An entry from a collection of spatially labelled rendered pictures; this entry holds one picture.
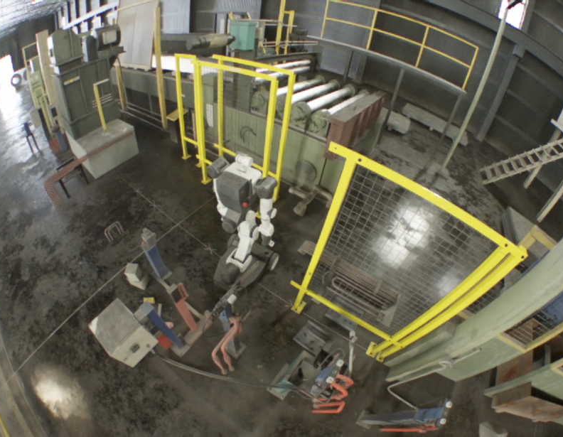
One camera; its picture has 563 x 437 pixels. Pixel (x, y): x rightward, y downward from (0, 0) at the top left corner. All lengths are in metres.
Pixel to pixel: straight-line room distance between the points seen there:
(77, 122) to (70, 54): 1.28
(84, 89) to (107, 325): 4.18
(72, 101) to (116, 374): 4.27
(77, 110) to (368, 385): 5.84
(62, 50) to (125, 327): 4.39
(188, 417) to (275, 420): 0.77
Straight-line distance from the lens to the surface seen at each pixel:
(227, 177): 1.76
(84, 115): 5.18
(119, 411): 2.74
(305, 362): 1.63
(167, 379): 2.56
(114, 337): 1.74
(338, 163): 3.40
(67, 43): 5.03
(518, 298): 1.63
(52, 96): 7.42
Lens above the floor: 2.43
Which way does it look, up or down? 46 degrees down
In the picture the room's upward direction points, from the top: 10 degrees clockwise
